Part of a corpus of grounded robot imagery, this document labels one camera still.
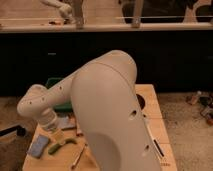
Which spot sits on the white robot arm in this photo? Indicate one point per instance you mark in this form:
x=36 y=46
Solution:
x=103 y=97

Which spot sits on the dark red bowl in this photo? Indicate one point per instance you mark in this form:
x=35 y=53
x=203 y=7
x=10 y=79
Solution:
x=141 y=101

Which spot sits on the blue sponge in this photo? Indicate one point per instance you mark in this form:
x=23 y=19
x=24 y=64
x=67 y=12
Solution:
x=38 y=146

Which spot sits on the grey folded cloth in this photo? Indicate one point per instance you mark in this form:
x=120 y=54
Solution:
x=66 y=122

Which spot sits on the green plastic tray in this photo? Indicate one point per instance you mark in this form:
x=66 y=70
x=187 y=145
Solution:
x=66 y=107

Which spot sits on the black dish brush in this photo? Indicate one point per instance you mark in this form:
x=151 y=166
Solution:
x=156 y=144

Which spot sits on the wooden block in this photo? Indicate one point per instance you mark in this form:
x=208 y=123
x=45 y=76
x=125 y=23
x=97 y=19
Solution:
x=78 y=130

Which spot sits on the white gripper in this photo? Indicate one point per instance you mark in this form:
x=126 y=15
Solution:
x=49 y=122

